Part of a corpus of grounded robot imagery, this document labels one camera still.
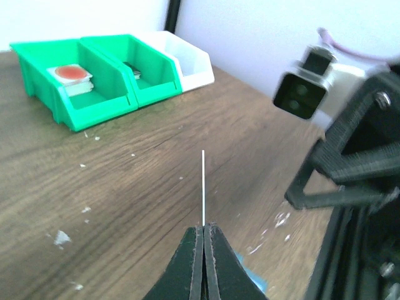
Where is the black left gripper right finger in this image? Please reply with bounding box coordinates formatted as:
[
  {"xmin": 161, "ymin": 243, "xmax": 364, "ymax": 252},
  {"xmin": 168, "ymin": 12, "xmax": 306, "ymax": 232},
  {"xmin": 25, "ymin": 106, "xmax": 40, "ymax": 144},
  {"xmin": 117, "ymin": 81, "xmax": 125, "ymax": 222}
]
[{"xmin": 203, "ymin": 224, "xmax": 267, "ymax": 300}]

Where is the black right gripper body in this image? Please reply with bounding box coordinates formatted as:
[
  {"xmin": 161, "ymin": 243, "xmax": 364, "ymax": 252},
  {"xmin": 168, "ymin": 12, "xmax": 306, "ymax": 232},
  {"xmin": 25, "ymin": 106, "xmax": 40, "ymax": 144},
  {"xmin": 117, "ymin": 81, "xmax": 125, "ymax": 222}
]
[{"xmin": 341, "ymin": 64, "xmax": 399, "ymax": 155}]

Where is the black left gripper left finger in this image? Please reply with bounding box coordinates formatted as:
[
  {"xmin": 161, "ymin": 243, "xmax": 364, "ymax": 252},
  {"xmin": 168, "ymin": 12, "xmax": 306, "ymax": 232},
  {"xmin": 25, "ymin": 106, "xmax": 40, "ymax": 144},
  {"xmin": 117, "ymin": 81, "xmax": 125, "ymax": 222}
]
[{"xmin": 145, "ymin": 227, "xmax": 204, "ymax": 300}]

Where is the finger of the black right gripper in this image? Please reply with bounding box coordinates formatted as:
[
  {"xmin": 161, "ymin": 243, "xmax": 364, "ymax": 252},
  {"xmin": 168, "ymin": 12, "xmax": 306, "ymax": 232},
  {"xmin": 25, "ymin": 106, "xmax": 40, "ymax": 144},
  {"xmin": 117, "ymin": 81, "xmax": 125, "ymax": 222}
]
[
  {"xmin": 285, "ymin": 162, "xmax": 399, "ymax": 210},
  {"xmin": 311, "ymin": 94, "xmax": 399, "ymax": 183}
]

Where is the blue card holder wallet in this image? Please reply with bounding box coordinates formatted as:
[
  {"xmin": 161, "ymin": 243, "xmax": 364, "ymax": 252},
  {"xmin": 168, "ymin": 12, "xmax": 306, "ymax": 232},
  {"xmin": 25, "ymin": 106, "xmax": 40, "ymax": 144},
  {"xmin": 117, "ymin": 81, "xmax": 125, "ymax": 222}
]
[{"xmin": 235, "ymin": 252, "xmax": 268, "ymax": 294}]

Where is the black VIP credit card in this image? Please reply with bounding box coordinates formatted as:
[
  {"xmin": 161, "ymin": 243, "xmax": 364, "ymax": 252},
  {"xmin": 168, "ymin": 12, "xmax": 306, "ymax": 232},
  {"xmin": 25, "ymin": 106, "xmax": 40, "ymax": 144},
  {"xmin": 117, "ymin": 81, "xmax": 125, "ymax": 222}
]
[{"xmin": 201, "ymin": 149, "xmax": 206, "ymax": 227}]

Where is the black VIP card stack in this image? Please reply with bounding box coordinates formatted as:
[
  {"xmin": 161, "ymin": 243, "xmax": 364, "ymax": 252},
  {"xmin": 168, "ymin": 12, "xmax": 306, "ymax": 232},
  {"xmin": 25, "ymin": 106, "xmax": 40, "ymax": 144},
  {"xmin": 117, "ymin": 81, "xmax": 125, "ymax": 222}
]
[{"xmin": 123, "ymin": 61, "xmax": 142, "ymax": 81}]

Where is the red circles card stack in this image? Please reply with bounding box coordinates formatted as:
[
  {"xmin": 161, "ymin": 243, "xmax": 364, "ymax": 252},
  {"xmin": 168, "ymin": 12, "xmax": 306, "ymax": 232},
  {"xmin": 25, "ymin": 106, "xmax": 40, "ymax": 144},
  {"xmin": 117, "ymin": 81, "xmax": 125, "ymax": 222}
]
[{"xmin": 47, "ymin": 64, "xmax": 94, "ymax": 97}]

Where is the white plastic bin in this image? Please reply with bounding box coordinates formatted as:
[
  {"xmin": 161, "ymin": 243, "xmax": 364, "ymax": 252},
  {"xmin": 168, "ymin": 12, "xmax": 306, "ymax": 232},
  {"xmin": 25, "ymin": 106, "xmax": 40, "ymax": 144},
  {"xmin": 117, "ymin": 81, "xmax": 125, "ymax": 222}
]
[{"xmin": 137, "ymin": 31, "xmax": 215, "ymax": 93}]

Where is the left green plastic bin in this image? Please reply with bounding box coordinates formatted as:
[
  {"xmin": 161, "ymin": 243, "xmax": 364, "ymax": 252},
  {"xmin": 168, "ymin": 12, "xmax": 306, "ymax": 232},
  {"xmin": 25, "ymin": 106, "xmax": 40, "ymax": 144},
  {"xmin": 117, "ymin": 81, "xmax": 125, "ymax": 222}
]
[{"xmin": 10, "ymin": 39, "xmax": 138, "ymax": 131}]

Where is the green plastic bin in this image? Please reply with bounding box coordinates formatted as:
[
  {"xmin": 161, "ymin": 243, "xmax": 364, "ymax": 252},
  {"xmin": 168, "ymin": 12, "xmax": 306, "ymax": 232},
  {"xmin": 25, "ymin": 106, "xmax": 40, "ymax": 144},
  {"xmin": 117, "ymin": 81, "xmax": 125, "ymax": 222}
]
[
  {"xmin": 10, "ymin": 39, "xmax": 138, "ymax": 131},
  {"xmin": 81, "ymin": 34, "xmax": 183, "ymax": 108}
]

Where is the right green plastic bin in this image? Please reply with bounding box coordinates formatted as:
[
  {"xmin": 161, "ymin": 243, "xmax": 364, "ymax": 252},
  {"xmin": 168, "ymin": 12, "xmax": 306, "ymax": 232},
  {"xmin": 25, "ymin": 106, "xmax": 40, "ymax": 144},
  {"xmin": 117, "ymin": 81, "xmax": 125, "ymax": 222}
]
[{"xmin": 81, "ymin": 34, "xmax": 183, "ymax": 108}]

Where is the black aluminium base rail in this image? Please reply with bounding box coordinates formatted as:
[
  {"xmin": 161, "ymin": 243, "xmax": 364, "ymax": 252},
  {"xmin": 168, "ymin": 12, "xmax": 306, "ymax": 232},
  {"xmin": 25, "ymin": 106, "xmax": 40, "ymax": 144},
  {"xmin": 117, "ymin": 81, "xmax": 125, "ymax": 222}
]
[{"xmin": 304, "ymin": 200, "xmax": 399, "ymax": 299}]

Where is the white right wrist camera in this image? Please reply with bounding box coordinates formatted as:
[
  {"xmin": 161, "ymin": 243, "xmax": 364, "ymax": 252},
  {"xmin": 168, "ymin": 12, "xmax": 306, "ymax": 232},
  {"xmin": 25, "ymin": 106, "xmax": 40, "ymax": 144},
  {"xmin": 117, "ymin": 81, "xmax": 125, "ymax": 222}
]
[{"xmin": 272, "ymin": 43, "xmax": 385, "ymax": 129}]

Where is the black frame post right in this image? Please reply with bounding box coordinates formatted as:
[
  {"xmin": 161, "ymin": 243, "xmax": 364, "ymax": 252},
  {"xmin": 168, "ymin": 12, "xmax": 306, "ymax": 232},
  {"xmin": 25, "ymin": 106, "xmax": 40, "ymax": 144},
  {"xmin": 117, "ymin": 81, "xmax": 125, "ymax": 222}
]
[{"xmin": 164, "ymin": 0, "xmax": 181, "ymax": 34}]

